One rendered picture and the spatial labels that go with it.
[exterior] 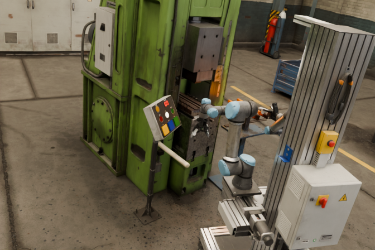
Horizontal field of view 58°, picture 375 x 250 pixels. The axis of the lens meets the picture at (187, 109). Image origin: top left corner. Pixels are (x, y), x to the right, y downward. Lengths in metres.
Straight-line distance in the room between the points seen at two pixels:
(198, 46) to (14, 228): 2.22
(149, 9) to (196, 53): 0.59
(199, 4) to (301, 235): 2.00
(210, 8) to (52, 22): 5.27
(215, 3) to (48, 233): 2.49
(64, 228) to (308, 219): 2.07
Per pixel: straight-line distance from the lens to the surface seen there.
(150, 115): 2.64
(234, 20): 3.45
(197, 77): 3.07
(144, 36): 3.22
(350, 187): 2.16
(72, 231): 3.26
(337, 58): 1.95
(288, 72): 7.09
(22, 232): 3.32
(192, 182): 3.62
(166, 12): 2.86
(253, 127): 3.71
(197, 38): 2.95
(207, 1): 3.12
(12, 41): 7.95
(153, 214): 3.39
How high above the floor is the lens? 2.24
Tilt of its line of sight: 23 degrees down
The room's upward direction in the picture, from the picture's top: 8 degrees clockwise
